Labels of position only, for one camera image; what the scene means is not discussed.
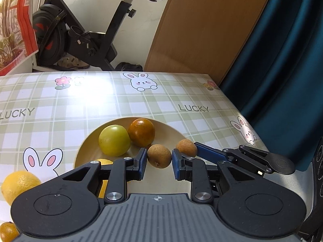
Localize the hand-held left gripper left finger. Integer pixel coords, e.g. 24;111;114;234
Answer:
61;148;148;204

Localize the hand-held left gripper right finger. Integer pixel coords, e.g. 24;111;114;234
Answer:
172;149;255;204

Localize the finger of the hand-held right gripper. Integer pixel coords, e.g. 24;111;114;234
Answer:
194;142;274;175

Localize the brown longan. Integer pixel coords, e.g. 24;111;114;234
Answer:
175;139;198;158
147;144;172;168

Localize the brown-orange round fruit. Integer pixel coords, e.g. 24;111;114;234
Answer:
127;118;155;147

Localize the beige round plate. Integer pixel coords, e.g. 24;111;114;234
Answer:
74;117;200;194

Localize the yellow-green round fruit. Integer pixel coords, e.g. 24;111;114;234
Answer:
98;124;131;157

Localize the yellow lemon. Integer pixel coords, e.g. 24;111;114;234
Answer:
1;171;42;206
92;158;114;198

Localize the mottled dark orange tangerine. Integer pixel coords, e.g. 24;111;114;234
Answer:
0;221;20;242

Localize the green checkered rabbit tablecloth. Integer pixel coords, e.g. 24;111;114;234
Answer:
0;71;269;232

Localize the black bag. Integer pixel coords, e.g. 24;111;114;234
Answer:
115;62;143;72

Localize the dark blue curtain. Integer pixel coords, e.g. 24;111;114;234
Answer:
219;0;323;172

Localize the brown sandal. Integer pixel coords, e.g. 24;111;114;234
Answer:
72;58;90;70
57;57;76;68

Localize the wooden panel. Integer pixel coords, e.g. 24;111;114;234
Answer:
144;0;278;86

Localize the black exercise bike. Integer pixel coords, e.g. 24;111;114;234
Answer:
32;0;169;71

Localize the printed room scene wall tapestry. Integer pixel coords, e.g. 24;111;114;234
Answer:
0;0;39;70

